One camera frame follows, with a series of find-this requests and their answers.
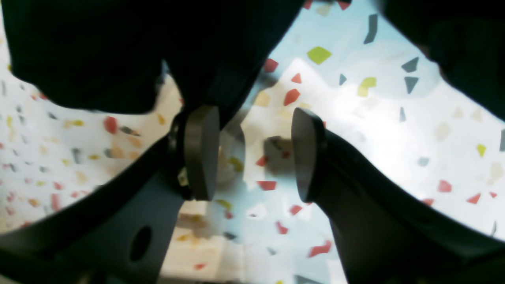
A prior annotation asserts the terrazzo pattern tablecloth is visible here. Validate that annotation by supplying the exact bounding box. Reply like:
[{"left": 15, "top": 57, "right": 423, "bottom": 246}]
[{"left": 1, "top": 0, "right": 504, "bottom": 284}]

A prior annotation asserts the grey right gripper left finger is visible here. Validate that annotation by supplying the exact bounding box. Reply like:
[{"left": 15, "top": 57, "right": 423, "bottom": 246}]
[{"left": 1, "top": 105, "right": 220, "bottom": 284}]

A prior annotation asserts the black t-shirt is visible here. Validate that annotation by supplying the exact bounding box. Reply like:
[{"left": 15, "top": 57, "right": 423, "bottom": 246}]
[{"left": 1, "top": 0, "right": 504, "bottom": 121}]

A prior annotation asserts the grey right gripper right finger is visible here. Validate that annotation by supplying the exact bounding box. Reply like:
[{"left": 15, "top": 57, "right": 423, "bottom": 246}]
[{"left": 292, "top": 108, "right": 505, "bottom": 284}]

